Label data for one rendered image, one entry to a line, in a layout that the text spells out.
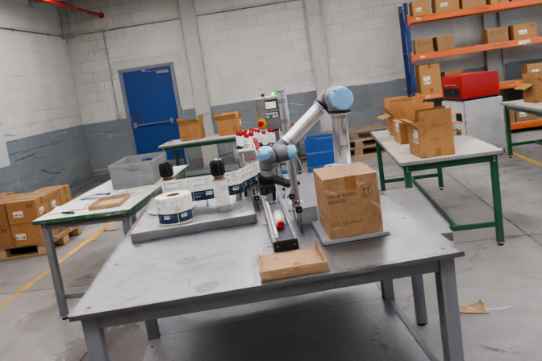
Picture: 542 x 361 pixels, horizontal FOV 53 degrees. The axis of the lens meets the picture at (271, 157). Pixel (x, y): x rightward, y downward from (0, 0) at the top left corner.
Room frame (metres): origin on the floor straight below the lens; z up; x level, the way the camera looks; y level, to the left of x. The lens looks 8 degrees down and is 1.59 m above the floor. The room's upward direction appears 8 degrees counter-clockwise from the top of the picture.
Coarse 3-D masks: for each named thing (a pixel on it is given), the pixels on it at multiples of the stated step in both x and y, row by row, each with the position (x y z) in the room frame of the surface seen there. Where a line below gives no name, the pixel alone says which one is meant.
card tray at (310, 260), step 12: (288, 252) 2.25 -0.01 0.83; (300, 252) 2.23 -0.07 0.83; (312, 252) 2.21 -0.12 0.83; (264, 264) 2.14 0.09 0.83; (276, 264) 2.12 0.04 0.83; (288, 264) 2.10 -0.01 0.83; (300, 264) 2.08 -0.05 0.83; (312, 264) 1.98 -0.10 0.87; (324, 264) 1.98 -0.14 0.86; (264, 276) 1.97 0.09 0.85; (276, 276) 1.97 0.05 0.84; (288, 276) 1.97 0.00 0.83
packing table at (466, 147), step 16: (384, 144) 5.24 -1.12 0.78; (400, 144) 5.10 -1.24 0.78; (464, 144) 4.58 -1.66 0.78; (480, 144) 4.47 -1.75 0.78; (400, 160) 4.28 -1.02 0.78; (416, 160) 4.18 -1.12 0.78; (432, 160) 4.16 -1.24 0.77; (448, 160) 4.19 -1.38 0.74; (464, 160) 4.18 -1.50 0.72; (480, 160) 4.17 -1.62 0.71; (496, 160) 4.15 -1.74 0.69; (416, 176) 6.24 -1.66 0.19; (432, 176) 6.23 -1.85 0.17; (496, 176) 4.15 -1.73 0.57; (496, 192) 4.15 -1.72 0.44; (496, 208) 4.15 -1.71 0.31; (464, 224) 4.21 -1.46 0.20; (480, 224) 4.17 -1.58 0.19; (496, 224) 4.16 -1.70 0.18
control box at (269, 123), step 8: (256, 104) 3.22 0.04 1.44; (264, 104) 3.20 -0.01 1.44; (256, 112) 3.23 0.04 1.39; (264, 112) 3.20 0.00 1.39; (288, 112) 3.22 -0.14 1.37; (264, 120) 3.20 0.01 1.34; (272, 120) 3.18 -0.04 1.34; (280, 120) 3.15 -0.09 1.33; (264, 128) 3.21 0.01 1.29; (272, 128) 3.19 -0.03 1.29
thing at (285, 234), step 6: (264, 198) 3.18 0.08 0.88; (270, 204) 3.01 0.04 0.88; (276, 204) 2.98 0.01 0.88; (282, 210) 2.82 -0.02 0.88; (288, 222) 2.56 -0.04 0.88; (276, 228) 2.49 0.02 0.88; (282, 228) 2.48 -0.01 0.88; (288, 228) 2.46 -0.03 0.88; (282, 234) 2.37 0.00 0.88; (288, 234) 2.36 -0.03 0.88; (276, 240) 2.30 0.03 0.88; (282, 240) 2.29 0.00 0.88
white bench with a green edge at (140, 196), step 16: (176, 176) 5.16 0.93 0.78; (96, 192) 4.81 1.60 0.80; (128, 192) 4.56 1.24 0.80; (144, 192) 4.45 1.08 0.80; (160, 192) 4.75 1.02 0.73; (112, 208) 3.96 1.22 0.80; (128, 208) 3.88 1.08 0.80; (32, 224) 3.91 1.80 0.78; (48, 224) 3.95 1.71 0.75; (64, 224) 3.94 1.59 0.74; (80, 224) 3.93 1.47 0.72; (128, 224) 3.88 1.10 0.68; (48, 240) 3.94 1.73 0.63; (48, 256) 3.95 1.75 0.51; (64, 304) 3.95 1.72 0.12
